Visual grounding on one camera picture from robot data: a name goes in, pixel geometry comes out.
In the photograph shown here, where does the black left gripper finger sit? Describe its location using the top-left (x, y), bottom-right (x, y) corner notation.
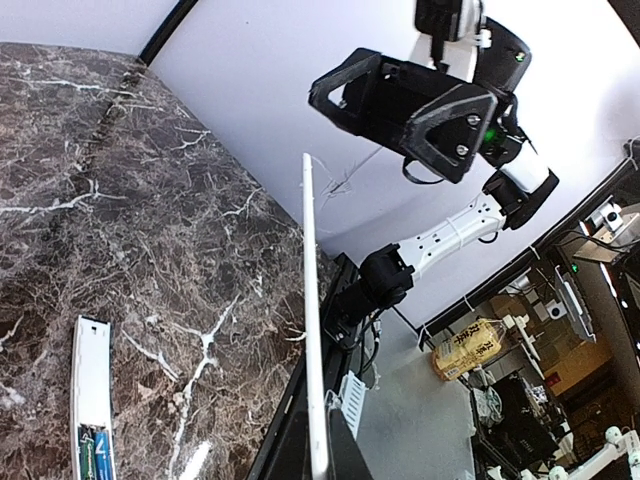
top-left (326, 408), bottom-right (373, 480)

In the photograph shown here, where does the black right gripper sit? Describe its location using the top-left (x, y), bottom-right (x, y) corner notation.
top-left (308, 48), bottom-right (498, 184)

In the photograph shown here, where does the grey remote battery cover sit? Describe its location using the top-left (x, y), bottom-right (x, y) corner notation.
top-left (302, 153), bottom-right (330, 479)

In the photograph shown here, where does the blue AA battery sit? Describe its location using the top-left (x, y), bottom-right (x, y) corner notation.
top-left (94, 430), bottom-right (113, 480)

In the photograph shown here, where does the white remote control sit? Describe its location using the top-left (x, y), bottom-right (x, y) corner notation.
top-left (70, 315), bottom-right (117, 479)

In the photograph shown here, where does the green AA battery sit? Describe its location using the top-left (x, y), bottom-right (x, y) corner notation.
top-left (78, 425), bottom-right (97, 480)

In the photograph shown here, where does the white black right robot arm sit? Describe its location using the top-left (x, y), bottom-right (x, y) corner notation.
top-left (309, 15), bottom-right (559, 351)

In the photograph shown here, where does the yellow tea bottle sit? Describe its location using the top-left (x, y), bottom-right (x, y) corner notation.
top-left (431, 318), bottom-right (506, 381)

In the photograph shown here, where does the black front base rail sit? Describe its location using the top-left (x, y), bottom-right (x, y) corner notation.
top-left (247, 254), bottom-right (358, 480)

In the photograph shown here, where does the centre white cable duct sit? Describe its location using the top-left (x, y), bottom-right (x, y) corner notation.
top-left (339, 370), bottom-right (368, 438)

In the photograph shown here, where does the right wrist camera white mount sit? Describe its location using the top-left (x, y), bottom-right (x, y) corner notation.
top-left (409, 0), bottom-right (492, 83)

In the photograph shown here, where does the black right frame post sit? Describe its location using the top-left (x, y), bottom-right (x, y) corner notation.
top-left (138, 0), bottom-right (198, 66)

